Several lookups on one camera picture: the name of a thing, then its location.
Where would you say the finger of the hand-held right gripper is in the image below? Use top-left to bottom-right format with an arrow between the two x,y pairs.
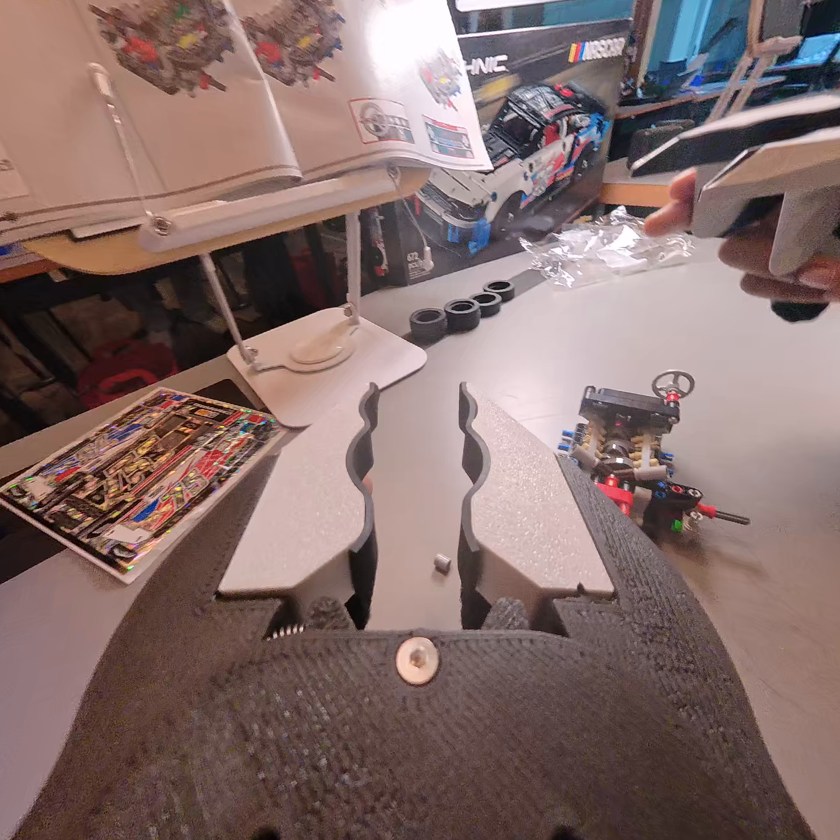
691,126 -> 840,239
629,91 -> 840,180

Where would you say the lego instruction booklet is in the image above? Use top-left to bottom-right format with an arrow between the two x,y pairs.
0,0 -> 494,227

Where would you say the lego car chassis assembly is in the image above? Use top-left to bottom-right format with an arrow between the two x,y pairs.
558,369 -> 752,539

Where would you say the red bag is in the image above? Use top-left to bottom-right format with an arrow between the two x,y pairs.
79,341 -> 178,408

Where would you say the clear plastic bag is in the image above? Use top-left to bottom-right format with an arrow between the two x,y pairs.
520,206 -> 697,290

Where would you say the holographic sticker sheet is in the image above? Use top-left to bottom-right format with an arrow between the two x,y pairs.
0,387 -> 283,584

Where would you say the person's right hand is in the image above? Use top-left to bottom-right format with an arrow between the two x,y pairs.
643,167 -> 840,306

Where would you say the black lego set box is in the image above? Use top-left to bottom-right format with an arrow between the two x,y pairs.
357,16 -> 636,290

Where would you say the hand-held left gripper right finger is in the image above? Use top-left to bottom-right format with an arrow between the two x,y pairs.
458,382 -> 618,630

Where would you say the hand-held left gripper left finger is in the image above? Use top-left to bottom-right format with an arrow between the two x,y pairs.
217,382 -> 382,631

